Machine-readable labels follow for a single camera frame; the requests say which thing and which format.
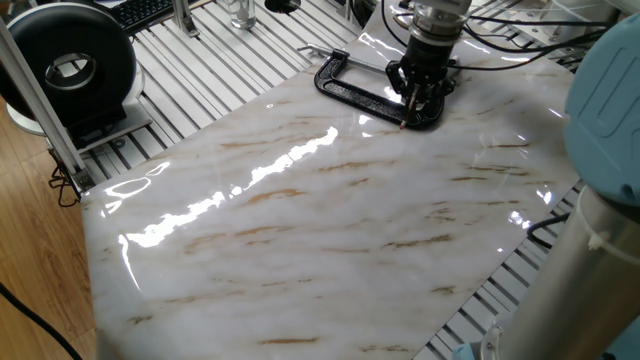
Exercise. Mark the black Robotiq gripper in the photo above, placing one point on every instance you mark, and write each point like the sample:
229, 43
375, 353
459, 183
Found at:
425, 57

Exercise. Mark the red pencil with eraser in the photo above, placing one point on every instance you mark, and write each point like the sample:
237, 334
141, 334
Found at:
409, 110

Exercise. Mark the grey blue UR5 robot arm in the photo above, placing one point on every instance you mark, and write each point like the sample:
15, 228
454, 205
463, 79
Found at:
605, 125

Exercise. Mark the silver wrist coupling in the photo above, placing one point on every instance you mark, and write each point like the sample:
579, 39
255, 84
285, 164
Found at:
440, 22

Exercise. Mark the black round knob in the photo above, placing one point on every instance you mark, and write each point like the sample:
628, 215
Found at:
282, 5

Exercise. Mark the clear drinking glass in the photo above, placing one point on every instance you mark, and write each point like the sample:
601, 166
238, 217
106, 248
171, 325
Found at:
242, 12

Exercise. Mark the white marble pattern sheet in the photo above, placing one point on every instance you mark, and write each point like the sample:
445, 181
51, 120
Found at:
250, 250

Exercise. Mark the black computer keyboard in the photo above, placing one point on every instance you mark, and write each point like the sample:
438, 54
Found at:
140, 12

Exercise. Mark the aluminium profile beam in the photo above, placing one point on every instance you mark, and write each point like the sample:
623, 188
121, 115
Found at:
35, 97

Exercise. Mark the white perforated mount plate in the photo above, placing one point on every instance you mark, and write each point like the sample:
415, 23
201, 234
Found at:
525, 35

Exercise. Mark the grey round pedestal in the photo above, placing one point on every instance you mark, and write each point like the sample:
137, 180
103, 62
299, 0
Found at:
575, 12

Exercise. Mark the aluminium angle bracket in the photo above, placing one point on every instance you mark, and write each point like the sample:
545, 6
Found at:
184, 20

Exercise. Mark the grey metal base plate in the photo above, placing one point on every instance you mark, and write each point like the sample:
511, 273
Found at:
130, 125

